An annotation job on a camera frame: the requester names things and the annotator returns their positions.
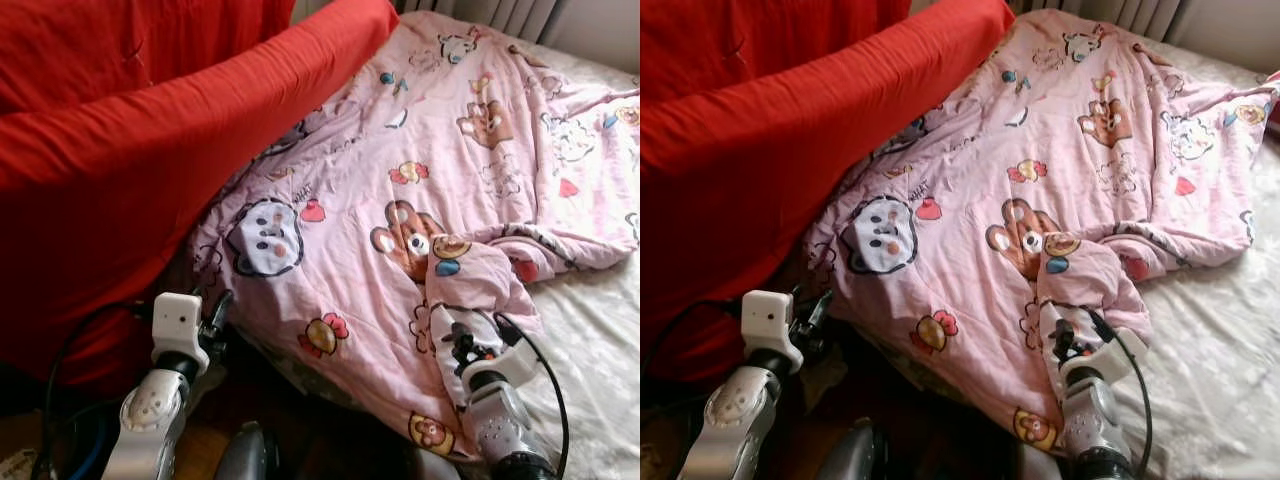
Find pink cartoon print blanket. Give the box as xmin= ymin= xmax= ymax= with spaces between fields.
xmin=190 ymin=10 xmax=641 ymax=461
xmin=805 ymin=10 xmax=1280 ymax=451

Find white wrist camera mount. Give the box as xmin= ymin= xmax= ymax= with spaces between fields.
xmin=742 ymin=290 xmax=809 ymax=373
xmin=1060 ymin=330 xmax=1151 ymax=386
xmin=150 ymin=292 xmax=213 ymax=376
xmin=480 ymin=335 xmax=541 ymax=391

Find red fabric sofa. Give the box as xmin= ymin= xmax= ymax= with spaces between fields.
xmin=0 ymin=0 xmax=401 ymax=381
xmin=640 ymin=0 xmax=1016 ymax=361

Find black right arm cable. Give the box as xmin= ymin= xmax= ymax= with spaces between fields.
xmin=495 ymin=312 xmax=571 ymax=476
xmin=1090 ymin=308 xmax=1154 ymax=476

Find grey striped curtain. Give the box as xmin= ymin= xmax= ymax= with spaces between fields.
xmin=1010 ymin=0 xmax=1186 ymax=41
xmin=395 ymin=0 xmax=561 ymax=46

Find silver robot leg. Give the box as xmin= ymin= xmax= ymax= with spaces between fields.
xmin=410 ymin=450 xmax=461 ymax=480
xmin=1010 ymin=445 xmax=1051 ymax=480
xmin=212 ymin=420 xmax=281 ymax=480
xmin=820 ymin=420 xmax=891 ymax=480

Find silver left robot leg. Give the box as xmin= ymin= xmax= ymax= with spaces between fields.
xmin=212 ymin=420 xmax=281 ymax=480
xmin=820 ymin=420 xmax=891 ymax=480

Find beige floral bed sheet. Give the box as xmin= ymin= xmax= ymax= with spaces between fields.
xmin=1120 ymin=35 xmax=1280 ymax=480
xmin=500 ymin=40 xmax=641 ymax=480

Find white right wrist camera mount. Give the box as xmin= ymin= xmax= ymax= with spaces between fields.
xmin=1060 ymin=330 xmax=1151 ymax=386
xmin=480 ymin=335 xmax=541 ymax=391

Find silver right robot leg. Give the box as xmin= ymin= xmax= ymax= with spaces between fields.
xmin=1010 ymin=445 xmax=1051 ymax=480
xmin=410 ymin=450 xmax=461 ymax=480

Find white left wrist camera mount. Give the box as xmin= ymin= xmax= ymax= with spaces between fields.
xmin=150 ymin=292 xmax=213 ymax=376
xmin=742 ymin=290 xmax=809 ymax=373

